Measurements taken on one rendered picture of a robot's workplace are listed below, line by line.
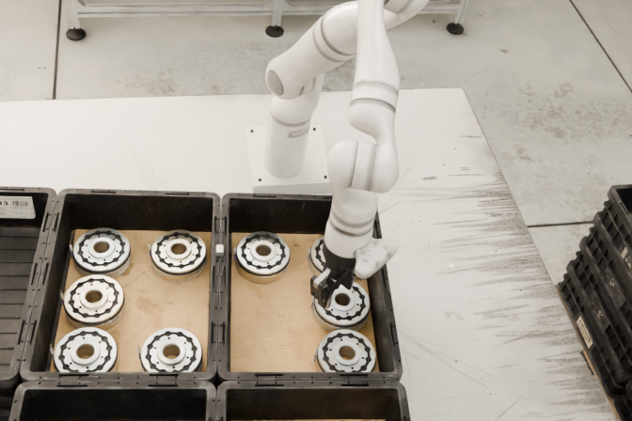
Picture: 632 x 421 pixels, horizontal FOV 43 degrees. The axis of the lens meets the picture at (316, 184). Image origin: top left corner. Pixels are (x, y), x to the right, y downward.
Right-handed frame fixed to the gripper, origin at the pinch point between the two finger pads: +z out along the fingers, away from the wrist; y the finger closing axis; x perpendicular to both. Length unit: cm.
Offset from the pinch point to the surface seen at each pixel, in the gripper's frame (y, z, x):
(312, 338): 5.1, 9.2, 0.4
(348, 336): 1.8, 6.4, 5.6
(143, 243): 13.2, 9.1, -36.7
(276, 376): 19.9, -0.8, 4.6
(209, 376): 27.4, -0.8, -2.7
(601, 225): -99, 44, 19
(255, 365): 16.3, 9.2, -2.9
